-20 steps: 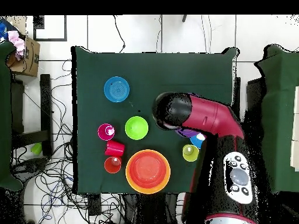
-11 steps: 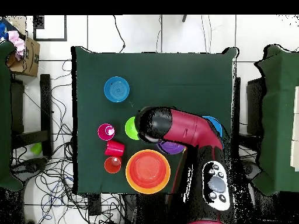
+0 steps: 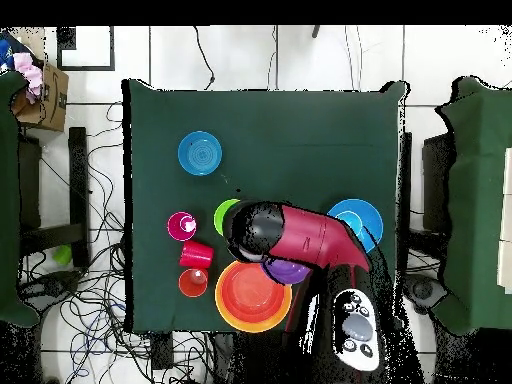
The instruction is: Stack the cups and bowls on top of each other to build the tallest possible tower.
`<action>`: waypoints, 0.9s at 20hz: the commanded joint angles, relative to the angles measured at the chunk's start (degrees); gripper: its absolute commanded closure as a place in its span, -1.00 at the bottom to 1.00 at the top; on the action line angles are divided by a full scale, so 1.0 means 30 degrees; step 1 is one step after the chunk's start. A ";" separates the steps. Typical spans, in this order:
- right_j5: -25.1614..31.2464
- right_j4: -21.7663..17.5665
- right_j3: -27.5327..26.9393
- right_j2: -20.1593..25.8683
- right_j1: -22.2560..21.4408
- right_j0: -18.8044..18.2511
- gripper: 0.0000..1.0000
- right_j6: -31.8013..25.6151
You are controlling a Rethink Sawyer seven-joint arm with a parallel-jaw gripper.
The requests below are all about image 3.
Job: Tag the small blue ringed bowl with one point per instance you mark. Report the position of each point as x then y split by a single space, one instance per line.
200 153

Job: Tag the pink cloth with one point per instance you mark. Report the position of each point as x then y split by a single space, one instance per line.
30 72

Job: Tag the green bowl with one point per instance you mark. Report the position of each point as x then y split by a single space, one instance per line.
220 216

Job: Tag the dark green tablecloth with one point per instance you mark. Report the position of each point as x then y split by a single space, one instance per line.
288 112

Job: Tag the wide orange-red bowl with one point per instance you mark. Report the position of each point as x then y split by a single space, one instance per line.
248 298

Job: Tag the light orange bowl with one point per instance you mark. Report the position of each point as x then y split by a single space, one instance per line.
219 298

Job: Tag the purple bowl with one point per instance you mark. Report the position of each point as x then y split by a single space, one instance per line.
286 272

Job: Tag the black floor box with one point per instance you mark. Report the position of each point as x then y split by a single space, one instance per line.
162 350

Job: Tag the green cloth covered table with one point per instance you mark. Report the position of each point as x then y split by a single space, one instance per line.
476 200
8 200

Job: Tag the lime green cup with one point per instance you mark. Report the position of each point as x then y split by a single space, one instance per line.
63 255

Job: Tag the black square frame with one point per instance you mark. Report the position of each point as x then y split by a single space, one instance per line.
86 68

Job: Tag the cardboard box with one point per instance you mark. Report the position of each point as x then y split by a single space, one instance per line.
52 108

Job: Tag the black stand leg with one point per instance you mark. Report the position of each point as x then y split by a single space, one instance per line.
315 31

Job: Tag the pink cup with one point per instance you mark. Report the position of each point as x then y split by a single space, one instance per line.
176 228

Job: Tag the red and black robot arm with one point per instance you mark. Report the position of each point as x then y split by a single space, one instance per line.
312 240

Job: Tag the black cabinet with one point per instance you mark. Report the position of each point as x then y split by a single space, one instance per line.
436 180

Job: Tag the black bench frame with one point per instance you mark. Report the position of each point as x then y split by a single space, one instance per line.
78 180

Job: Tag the white box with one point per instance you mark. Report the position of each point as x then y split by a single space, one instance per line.
506 260

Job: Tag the deep blue bowl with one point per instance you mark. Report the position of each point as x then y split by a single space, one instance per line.
370 220

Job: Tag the red cup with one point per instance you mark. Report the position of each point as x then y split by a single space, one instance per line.
196 255

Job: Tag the grey floor equipment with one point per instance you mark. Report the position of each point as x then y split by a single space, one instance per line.
424 290

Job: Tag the orange cup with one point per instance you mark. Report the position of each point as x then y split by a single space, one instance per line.
188 286

